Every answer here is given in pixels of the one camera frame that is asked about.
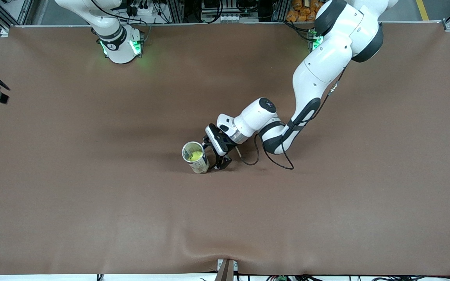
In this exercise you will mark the green terminal connector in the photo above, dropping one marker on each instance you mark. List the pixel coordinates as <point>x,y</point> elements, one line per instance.
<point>281,278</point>

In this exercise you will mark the brown table cover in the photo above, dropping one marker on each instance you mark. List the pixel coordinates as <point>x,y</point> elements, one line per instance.
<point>225,214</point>

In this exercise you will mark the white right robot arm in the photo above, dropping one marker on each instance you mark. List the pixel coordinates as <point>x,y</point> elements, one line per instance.
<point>119,47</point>

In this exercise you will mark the white blue tennis ball can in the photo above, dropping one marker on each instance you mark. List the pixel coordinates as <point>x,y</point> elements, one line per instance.
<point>200,167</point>

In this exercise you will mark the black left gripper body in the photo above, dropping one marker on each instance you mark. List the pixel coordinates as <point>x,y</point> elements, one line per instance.
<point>229,147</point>

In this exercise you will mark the brown table edge bracket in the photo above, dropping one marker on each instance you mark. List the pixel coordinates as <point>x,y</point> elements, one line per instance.
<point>226,273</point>

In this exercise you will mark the aluminium frame post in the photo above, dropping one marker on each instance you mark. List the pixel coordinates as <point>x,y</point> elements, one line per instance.
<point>279,9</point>
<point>175,11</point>

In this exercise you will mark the orange objects pile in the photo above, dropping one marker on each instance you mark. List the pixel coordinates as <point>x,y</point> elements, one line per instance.
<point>299,9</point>

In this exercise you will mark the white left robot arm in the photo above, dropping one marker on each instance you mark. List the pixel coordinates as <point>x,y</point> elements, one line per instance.
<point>326,66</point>

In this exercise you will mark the white power strip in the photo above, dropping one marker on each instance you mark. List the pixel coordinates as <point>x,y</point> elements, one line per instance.
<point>143,11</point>

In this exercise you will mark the grey aluminium frame strut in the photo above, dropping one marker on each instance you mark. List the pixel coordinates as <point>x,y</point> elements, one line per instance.
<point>25,13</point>

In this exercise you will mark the yellow tennis ball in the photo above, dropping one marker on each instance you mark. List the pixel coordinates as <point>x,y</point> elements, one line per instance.
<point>195,156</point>

